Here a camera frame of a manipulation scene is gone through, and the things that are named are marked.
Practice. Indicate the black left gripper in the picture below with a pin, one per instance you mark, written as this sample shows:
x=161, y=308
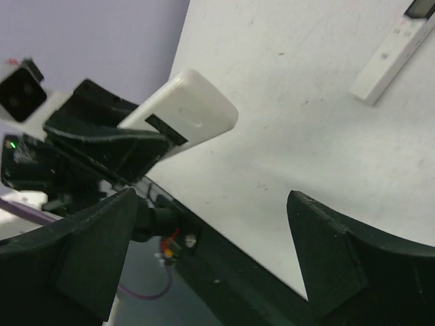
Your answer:
x=83, y=130

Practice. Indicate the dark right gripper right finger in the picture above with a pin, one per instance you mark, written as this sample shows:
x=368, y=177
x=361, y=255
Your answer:
x=355, y=274

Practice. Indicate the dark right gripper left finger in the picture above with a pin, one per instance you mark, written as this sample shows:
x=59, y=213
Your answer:
x=67, y=272

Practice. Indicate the white remote with red keypad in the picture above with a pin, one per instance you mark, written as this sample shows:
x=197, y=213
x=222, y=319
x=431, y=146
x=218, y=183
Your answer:
x=191, y=106

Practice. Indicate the slim white remote with display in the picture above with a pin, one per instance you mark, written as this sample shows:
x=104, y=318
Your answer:
x=392, y=55

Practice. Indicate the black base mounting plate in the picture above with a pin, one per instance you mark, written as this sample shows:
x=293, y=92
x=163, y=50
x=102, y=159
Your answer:
x=236, y=288

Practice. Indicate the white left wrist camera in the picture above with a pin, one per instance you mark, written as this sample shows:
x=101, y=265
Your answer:
x=25, y=104

